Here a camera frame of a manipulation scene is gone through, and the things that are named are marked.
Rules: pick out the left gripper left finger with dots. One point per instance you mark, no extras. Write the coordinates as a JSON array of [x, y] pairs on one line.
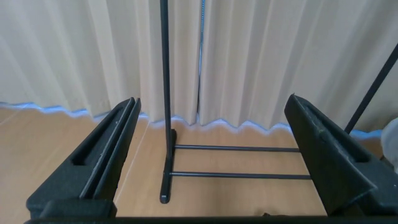
[[62, 183]]

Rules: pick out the black clothes rack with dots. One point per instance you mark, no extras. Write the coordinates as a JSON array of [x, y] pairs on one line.
[[165, 77]]

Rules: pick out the beige curtain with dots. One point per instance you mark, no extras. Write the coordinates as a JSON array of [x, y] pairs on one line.
[[77, 46]]

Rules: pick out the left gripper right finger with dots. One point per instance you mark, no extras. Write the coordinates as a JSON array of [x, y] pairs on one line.
[[335, 168]]

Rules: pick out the pale grey shorts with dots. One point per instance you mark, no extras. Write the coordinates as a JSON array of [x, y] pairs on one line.
[[391, 143]]

